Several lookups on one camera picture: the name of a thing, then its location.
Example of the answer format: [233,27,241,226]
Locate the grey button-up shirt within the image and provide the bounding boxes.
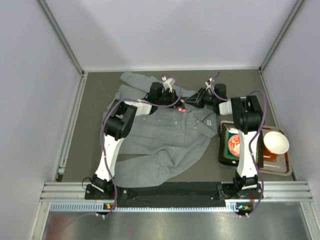
[101,70,218,189]

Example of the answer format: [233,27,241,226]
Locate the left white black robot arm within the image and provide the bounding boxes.
[87,77,180,199]

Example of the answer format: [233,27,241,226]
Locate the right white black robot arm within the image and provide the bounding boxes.
[184,83,266,199]

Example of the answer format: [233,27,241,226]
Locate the black square plate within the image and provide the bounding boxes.
[218,120,264,169]

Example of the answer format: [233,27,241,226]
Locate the red white patterned dish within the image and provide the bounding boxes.
[228,134,241,157]

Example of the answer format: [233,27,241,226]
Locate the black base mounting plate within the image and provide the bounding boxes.
[85,182,262,202]

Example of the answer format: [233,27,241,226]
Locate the silver metal tray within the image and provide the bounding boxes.
[216,119,293,177]

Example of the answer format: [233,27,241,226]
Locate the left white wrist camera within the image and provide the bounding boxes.
[162,76,176,93]

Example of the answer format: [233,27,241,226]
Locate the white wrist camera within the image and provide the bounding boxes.
[205,77,215,89]
[162,76,176,93]

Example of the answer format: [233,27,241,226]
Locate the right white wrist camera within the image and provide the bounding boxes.
[205,77,215,89]

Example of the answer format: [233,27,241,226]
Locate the grey slotted cable duct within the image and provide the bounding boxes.
[50,202,250,213]

